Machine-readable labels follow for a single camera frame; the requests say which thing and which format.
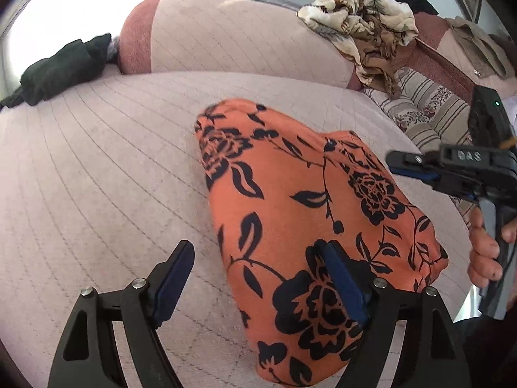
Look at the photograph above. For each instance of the person's right hand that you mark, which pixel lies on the person's right hand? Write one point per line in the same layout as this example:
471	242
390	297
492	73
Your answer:
482	254

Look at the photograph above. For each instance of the orange black floral shirt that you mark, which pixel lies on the orange black floral shirt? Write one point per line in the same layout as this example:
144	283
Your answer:
291	218

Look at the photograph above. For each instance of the crumpled floral blanket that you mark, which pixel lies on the crumpled floral blanket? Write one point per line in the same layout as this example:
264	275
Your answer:
343	12

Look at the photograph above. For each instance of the striped floral cushion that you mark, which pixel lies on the striped floral cushion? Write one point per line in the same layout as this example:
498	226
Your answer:
424	105

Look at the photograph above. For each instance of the pink quilted sofa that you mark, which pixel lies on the pink quilted sofa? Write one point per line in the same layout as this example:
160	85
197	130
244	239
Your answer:
101	169

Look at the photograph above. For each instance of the black cloth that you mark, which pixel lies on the black cloth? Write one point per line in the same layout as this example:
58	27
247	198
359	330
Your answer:
414	2

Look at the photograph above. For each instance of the black clothes pile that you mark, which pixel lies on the black clothes pile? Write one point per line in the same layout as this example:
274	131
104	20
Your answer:
56	72

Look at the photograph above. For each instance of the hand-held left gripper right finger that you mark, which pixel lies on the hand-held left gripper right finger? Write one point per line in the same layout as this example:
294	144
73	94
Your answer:
343	283

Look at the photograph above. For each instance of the beige fleece cloth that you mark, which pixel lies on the beige fleece cloth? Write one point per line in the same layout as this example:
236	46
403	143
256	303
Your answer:
472	40

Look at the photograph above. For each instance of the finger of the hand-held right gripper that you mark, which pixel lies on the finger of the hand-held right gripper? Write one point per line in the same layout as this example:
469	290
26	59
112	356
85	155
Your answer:
412	163

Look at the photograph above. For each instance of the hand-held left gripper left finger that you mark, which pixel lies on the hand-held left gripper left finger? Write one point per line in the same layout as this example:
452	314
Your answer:
173	287

